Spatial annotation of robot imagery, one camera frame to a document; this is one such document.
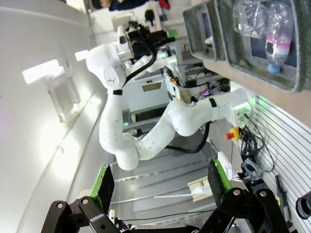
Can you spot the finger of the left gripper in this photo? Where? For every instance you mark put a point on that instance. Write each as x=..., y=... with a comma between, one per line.
x=165, y=42
x=162, y=34

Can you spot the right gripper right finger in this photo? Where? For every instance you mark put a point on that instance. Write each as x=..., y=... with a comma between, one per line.
x=216, y=184

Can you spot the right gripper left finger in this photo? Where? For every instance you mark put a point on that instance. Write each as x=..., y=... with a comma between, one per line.
x=107, y=187

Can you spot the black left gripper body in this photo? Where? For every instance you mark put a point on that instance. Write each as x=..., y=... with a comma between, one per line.
x=139, y=40

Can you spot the white paper ball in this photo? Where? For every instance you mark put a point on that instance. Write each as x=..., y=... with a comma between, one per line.
x=209, y=40

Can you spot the clear plastic cup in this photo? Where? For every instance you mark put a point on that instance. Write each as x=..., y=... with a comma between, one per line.
x=250, y=19

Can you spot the clear plastic water bottle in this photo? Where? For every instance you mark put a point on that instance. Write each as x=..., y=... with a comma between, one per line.
x=278, y=36

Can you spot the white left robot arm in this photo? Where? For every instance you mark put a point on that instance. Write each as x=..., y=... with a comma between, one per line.
x=116, y=121

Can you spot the grey fabric basket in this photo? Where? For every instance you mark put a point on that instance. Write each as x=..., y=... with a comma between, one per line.
x=243, y=60
x=194, y=29

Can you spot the red yellow emergency stop button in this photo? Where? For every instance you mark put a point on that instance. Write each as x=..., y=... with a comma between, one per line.
x=232, y=134

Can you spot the small ceiling light panel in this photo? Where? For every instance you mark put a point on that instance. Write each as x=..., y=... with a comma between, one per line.
x=81, y=55

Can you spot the white slatted side panel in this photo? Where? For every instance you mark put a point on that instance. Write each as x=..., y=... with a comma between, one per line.
x=286, y=145

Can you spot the black cylindrical lens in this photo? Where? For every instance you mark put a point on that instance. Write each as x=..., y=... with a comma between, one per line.
x=304, y=205

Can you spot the large ceiling light panel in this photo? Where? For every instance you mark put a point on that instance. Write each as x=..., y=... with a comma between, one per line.
x=42, y=72

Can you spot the beige wall socket box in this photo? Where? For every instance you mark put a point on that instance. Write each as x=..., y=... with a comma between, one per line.
x=199, y=190

